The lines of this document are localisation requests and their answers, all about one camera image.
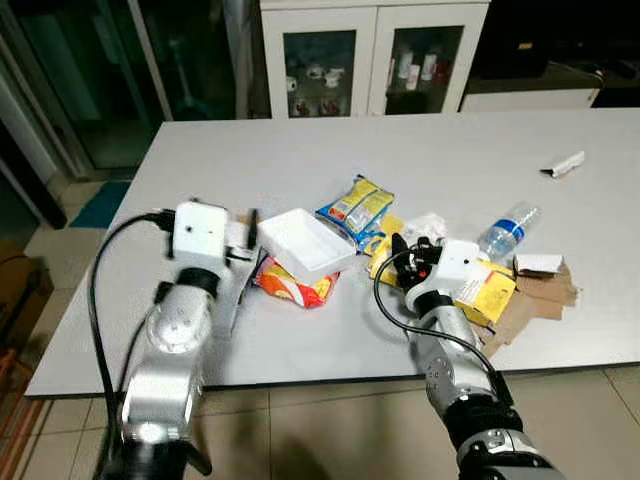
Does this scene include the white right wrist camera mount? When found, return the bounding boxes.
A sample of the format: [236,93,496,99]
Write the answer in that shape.
[434,239,487,301]

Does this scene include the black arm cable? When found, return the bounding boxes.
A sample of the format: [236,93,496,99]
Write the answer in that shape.
[372,248,503,403]
[87,211,177,446]

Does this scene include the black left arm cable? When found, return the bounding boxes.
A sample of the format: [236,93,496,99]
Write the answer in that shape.
[87,211,177,446]

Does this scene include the low white counter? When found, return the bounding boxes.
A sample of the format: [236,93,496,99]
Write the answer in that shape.
[459,60,607,114]

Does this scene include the white rectangular box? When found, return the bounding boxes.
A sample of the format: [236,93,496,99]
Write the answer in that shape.
[257,208,358,287]

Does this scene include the white tube black cap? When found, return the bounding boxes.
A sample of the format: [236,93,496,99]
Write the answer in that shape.
[540,151,588,181]

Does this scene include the crumpled white tissue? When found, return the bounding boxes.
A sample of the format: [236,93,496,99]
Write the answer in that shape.
[399,211,452,247]

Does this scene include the clear water bottle blue label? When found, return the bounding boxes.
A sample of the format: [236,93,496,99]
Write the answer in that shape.
[477,201,542,264]

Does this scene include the red orange snack bag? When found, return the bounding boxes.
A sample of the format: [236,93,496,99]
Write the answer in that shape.
[254,257,342,310]

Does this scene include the white glass-door cabinet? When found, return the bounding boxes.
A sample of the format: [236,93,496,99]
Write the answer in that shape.
[259,0,492,120]

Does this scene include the small white paper box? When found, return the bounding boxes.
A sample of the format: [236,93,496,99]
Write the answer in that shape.
[512,253,565,277]

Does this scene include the blue floor mat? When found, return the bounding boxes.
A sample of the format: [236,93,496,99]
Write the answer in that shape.
[67,179,132,230]

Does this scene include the blue yellow snack bag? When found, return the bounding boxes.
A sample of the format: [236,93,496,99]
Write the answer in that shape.
[315,174,397,247]

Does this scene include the brown cardboard piece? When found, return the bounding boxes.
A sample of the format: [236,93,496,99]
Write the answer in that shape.
[478,254,582,357]

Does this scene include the yellow snack packet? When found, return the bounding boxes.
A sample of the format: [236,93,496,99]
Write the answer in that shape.
[455,259,519,327]

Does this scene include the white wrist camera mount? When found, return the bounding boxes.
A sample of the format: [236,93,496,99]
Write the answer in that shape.
[434,239,487,301]
[172,201,234,269]

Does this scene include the crumpled yellow wrapper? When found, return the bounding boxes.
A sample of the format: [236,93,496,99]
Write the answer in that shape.
[364,214,408,282]

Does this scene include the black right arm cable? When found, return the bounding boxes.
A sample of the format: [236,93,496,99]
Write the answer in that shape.
[372,248,503,403]

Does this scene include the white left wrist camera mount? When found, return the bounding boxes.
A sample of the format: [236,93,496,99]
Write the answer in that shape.
[172,201,234,269]

